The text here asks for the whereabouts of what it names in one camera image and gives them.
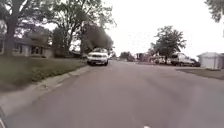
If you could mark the small distant tree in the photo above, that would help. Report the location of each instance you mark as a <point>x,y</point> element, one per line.
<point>126,55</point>

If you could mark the white car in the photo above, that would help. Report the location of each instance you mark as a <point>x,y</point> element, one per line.
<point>97,57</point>

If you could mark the reddish distant building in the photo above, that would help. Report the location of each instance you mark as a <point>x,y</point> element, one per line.
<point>141,57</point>

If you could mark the dense dark tree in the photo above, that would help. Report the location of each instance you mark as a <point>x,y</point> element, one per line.
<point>96,38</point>

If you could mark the grey asphalt road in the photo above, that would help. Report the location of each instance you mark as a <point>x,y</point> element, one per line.
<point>133,96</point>

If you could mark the tall thin-branched tree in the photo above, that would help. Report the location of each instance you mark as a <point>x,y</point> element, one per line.
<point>73,20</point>

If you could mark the round tree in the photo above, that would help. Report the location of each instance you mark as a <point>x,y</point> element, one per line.
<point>168,41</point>

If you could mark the white van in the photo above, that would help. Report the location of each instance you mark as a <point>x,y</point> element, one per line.
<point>181,59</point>

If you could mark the pale concrete kerb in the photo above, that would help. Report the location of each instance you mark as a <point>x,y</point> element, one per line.
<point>36,90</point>

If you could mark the low house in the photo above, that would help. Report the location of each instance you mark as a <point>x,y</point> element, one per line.
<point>30,46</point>

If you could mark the grass lawn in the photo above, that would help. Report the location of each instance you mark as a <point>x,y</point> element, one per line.
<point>26,70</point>

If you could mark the grass strip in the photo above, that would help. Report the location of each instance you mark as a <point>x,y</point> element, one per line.
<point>206,73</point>

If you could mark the white garage building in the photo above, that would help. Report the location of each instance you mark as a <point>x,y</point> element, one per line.
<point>210,60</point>

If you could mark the large tree with thick trunk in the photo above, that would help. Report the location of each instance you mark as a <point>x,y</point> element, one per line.
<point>10,33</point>

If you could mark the overhanging tree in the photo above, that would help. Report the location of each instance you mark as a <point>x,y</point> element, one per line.
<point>216,8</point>

